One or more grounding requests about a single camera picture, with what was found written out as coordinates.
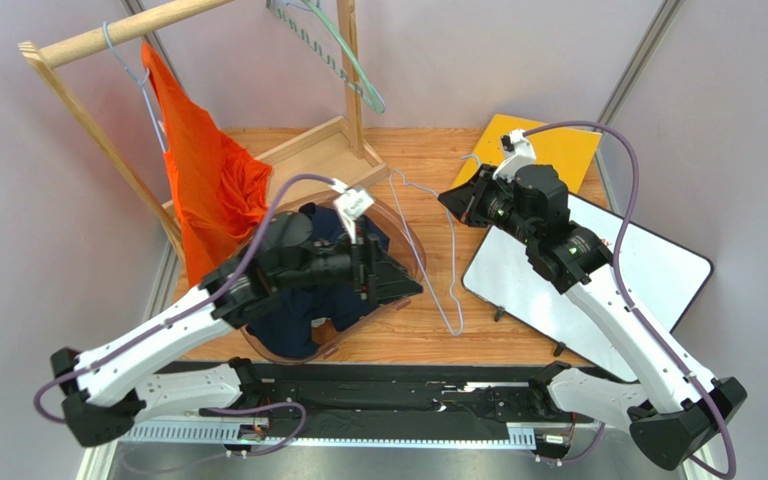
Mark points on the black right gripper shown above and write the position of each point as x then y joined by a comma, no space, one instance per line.
480,200

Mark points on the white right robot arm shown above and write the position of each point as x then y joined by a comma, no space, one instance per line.
675,405

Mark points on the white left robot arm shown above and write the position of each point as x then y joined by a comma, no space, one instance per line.
305,267

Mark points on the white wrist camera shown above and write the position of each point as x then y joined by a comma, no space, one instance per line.
518,152
350,205

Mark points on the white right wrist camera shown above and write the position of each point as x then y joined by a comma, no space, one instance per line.
518,152

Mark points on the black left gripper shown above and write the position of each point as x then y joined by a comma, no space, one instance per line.
374,276

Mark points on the orange t shirt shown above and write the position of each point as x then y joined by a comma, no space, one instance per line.
218,189

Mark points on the white dry erase board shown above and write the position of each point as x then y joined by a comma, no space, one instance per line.
662,275

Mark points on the wooden clothes rack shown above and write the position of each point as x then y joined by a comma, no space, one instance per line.
336,146

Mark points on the light blue wire hanger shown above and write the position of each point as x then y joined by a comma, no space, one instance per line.
142,82
444,311
301,5

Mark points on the navy blue t shirt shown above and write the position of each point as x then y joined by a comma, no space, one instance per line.
287,331

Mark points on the yellow binder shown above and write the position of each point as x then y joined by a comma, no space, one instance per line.
568,150

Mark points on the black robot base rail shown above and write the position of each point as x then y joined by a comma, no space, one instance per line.
455,406

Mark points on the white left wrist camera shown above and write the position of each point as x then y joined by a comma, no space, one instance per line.
350,205

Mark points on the transparent brown plastic basket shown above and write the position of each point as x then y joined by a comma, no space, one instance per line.
383,221

